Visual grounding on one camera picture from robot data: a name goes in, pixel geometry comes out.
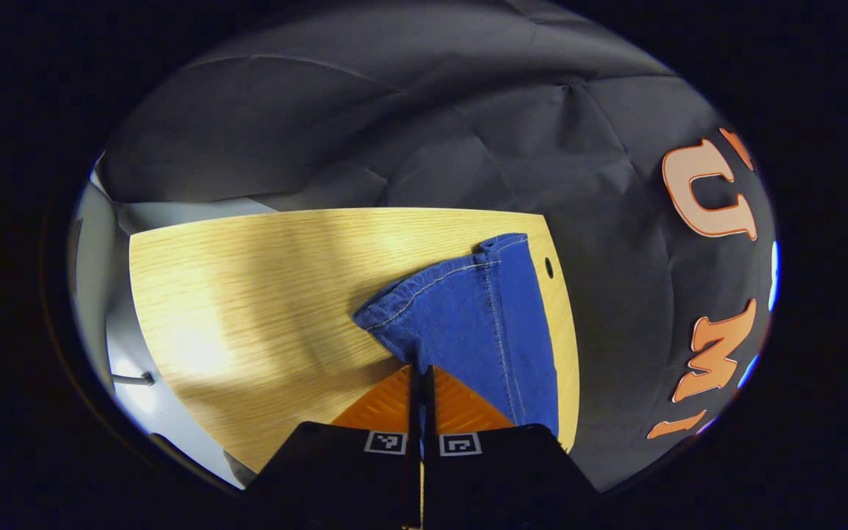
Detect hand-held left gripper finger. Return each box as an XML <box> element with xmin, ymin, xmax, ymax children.
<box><xmin>424</xmin><ymin>364</ymin><xmax>601</xmax><ymax>530</ymax></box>
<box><xmin>244</xmin><ymin>364</ymin><xmax>422</xmax><ymax>530</ymax></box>

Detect blue denim jeans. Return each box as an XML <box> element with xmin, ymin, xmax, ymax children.
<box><xmin>353</xmin><ymin>233</ymin><xmax>561</xmax><ymax>442</ymax></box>

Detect black backdrop cloth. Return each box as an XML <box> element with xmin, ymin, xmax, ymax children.
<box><xmin>100</xmin><ymin>0</ymin><xmax>780</xmax><ymax>494</ymax></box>

